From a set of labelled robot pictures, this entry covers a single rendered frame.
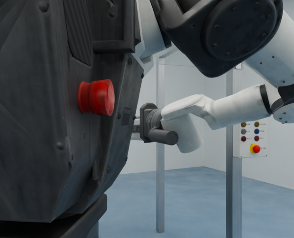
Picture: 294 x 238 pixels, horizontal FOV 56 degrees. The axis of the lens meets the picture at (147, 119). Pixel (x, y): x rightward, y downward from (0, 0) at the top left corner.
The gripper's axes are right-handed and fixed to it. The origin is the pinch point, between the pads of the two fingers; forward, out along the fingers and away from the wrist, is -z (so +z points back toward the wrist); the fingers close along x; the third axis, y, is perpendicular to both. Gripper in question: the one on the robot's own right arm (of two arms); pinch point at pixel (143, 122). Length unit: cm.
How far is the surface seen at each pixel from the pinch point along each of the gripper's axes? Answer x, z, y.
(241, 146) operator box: 14, -23, 64
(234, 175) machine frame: 30, -29, 65
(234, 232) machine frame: 60, -28, 65
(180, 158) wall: 93, -393, 258
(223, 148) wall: 70, -334, 318
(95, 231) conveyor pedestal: 58, -56, -2
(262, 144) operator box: 14, -22, 77
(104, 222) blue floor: 107, -182, 38
